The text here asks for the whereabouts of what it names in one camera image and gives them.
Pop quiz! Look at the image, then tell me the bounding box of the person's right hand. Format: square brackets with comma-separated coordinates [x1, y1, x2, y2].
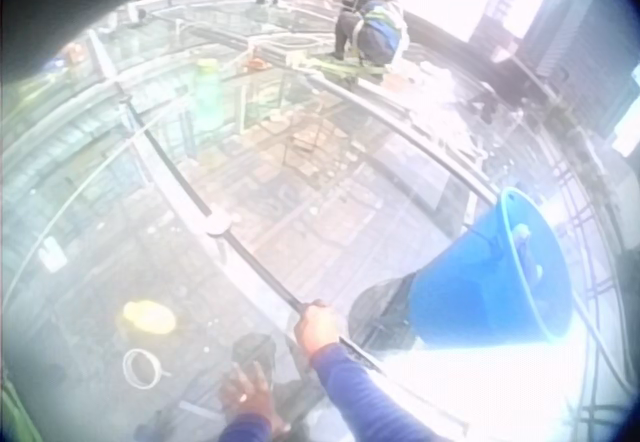
[293, 300, 348, 359]

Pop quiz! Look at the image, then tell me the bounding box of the person's left hand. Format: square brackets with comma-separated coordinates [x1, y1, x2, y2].
[218, 361, 285, 427]

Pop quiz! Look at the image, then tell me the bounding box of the black mesh cloth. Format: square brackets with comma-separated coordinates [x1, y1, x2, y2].
[348, 272, 419, 351]

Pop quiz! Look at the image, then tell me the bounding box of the white tape roll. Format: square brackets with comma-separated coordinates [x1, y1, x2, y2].
[122, 347, 165, 391]

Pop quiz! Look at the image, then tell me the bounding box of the yellow sponge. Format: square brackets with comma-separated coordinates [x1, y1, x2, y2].
[122, 300, 177, 336]

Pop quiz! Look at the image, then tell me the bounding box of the round metal glass fitting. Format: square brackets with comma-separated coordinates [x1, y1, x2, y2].
[204, 211, 240, 237]

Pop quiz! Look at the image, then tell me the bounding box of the black glass joint strip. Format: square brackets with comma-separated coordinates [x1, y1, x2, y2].
[117, 92, 384, 371]

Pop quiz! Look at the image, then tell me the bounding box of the blue plastic bucket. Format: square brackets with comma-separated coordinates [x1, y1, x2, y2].
[407, 186, 574, 349]

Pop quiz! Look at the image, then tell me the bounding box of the white and blue bottle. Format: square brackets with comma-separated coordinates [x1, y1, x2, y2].
[510, 222, 545, 283]

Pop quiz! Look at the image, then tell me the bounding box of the white plastic bottle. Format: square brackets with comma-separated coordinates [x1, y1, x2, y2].
[37, 237, 69, 273]

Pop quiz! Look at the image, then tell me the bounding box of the green plastic bottle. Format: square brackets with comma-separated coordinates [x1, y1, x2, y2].
[192, 57, 224, 131]

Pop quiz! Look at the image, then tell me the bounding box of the orange tool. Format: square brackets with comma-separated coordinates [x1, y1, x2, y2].
[240, 51, 274, 72]

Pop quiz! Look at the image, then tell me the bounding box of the grey metal rail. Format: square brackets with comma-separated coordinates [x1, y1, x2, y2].
[299, 69, 506, 203]

